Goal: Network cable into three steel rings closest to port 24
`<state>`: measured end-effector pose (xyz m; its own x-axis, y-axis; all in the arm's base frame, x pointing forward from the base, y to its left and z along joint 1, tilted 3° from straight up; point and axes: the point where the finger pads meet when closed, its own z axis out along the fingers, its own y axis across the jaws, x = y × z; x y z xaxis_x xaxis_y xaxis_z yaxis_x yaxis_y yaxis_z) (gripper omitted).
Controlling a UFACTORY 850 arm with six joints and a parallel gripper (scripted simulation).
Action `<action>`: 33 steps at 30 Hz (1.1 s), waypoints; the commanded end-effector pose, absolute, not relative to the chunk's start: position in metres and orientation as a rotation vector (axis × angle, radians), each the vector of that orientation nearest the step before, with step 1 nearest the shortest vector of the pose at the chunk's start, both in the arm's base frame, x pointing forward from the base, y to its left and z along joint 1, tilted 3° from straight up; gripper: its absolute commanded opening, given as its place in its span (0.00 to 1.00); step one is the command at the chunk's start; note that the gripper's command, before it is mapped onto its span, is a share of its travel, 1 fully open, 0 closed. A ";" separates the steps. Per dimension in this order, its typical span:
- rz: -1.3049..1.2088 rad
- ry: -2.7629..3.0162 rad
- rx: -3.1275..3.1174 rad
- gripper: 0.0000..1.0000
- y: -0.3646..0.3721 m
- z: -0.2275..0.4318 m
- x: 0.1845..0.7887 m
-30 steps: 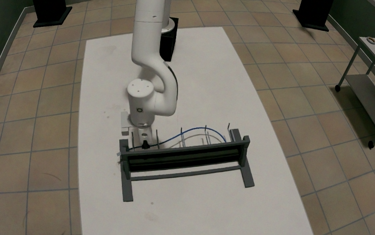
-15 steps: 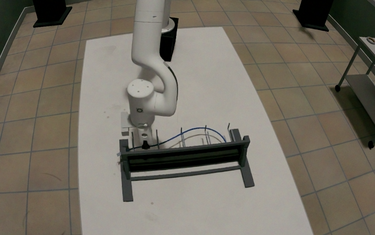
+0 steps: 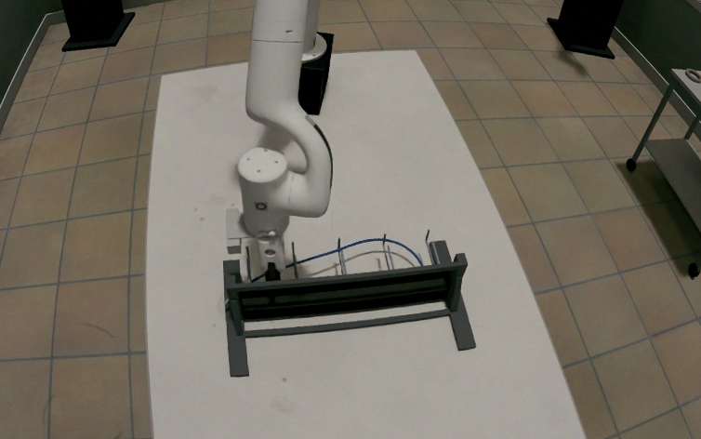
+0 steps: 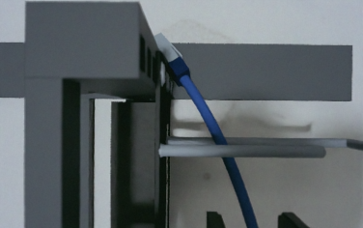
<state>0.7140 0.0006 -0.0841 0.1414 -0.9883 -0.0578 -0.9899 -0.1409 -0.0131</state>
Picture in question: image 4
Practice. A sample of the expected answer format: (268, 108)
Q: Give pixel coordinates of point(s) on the blue network cable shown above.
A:
(219, 139)

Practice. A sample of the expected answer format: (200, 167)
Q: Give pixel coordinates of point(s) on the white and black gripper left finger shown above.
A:
(215, 220)

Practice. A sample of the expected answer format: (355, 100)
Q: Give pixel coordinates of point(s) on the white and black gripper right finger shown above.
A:
(290, 220)

